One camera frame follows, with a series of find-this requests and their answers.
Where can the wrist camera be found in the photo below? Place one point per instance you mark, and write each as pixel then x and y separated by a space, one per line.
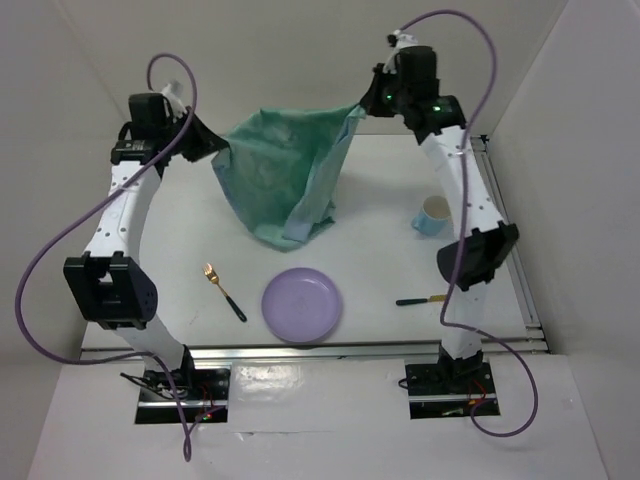
pixel 148 109
pixel 416 64

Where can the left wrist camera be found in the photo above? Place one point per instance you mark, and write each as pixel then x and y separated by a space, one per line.
pixel 148 109

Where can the purple plate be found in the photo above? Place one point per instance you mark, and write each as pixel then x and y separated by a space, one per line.
pixel 301 305

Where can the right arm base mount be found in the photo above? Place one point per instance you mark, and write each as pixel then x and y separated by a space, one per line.
pixel 430 397

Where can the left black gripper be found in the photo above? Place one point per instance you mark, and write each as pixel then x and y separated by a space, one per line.
pixel 206 142

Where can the aluminium frame rail front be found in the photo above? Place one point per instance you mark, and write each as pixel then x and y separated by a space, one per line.
pixel 341 351

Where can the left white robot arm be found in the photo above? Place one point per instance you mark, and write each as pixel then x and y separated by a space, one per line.
pixel 109 285

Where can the gold knife green handle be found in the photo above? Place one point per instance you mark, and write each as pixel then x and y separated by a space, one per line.
pixel 419 301

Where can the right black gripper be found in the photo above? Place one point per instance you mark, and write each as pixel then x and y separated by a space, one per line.
pixel 370 103

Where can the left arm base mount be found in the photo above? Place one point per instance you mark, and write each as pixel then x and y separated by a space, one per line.
pixel 206 400

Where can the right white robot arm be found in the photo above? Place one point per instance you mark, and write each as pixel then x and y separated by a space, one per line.
pixel 468 264

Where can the gold fork green handle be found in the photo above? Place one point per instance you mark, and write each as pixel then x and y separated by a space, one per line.
pixel 214 279

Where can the teal satin placemat cloth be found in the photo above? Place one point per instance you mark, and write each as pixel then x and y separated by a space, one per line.
pixel 281 169

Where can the light blue mug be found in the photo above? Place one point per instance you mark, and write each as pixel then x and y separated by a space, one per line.
pixel 433 216

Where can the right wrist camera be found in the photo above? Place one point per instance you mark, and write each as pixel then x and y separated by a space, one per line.
pixel 416 64

